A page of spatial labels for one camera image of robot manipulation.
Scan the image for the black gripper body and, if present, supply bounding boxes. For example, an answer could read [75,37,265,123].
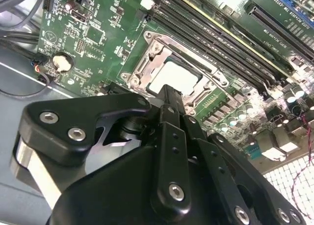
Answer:
[49,145,233,225]

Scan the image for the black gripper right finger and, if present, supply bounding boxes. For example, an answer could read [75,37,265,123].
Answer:
[183,113,308,225]

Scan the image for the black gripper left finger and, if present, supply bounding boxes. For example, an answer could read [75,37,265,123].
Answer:
[9,84,192,218]

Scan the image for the metal socket cover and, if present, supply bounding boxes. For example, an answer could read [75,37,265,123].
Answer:
[131,38,221,103]

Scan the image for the silver CPU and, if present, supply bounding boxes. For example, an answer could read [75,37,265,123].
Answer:
[146,61,204,95]

